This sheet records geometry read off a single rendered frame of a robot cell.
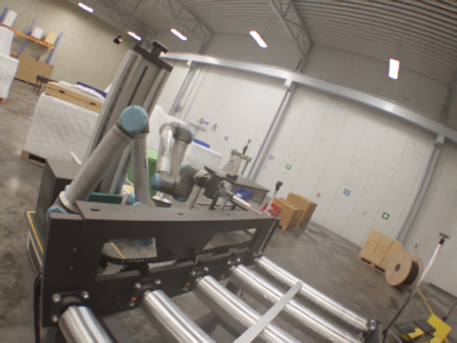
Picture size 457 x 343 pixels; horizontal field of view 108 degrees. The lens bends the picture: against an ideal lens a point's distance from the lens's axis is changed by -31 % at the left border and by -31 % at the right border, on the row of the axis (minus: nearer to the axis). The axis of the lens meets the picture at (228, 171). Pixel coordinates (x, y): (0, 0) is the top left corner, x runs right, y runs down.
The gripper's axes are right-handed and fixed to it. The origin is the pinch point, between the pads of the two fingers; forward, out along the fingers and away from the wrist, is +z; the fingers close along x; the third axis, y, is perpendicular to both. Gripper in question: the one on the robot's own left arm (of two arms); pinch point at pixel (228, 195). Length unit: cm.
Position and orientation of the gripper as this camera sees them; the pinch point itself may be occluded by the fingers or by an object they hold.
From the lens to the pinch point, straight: 121.0
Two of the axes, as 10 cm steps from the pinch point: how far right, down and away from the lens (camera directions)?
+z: 7.4, 4.0, -5.4
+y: 5.3, 1.5, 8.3
